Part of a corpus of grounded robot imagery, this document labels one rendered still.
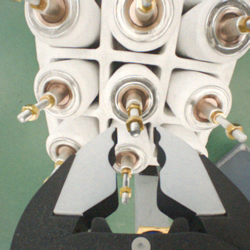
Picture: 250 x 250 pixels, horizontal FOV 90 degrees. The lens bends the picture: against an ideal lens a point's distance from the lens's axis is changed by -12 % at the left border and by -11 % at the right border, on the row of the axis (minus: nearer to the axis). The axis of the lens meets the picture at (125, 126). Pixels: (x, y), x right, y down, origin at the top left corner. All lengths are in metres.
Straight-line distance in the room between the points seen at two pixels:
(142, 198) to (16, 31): 0.62
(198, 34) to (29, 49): 0.48
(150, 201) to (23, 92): 0.55
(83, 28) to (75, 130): 0.17
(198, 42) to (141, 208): 0.35
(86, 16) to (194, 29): 0.14
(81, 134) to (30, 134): 0.43
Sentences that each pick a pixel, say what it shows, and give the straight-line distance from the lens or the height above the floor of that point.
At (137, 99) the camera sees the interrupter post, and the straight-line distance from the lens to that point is 0.19.
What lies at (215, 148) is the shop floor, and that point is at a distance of 0.67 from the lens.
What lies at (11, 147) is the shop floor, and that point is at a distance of 0.81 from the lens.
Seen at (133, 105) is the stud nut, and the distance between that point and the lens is 0.17.
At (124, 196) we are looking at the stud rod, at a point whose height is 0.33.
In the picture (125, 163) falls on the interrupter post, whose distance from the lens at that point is 0.25.
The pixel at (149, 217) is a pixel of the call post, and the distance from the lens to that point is 0.37.
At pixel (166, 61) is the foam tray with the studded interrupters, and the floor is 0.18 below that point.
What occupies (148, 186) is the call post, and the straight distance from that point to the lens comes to 0.42.
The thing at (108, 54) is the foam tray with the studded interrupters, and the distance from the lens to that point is 0.28.
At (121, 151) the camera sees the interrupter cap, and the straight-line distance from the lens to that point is 0.26.
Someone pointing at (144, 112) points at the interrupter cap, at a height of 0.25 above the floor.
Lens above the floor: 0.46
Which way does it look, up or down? 62 degrees down
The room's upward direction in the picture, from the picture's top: 176 degrees counter-clockwise
